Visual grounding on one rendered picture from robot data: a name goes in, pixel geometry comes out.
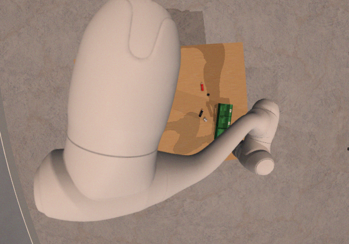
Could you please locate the green three-compartment bin rack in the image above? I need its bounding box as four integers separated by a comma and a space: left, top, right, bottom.
214, 103, 233, 139

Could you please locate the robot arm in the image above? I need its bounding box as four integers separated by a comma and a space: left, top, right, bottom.
34, 0, 280, 222

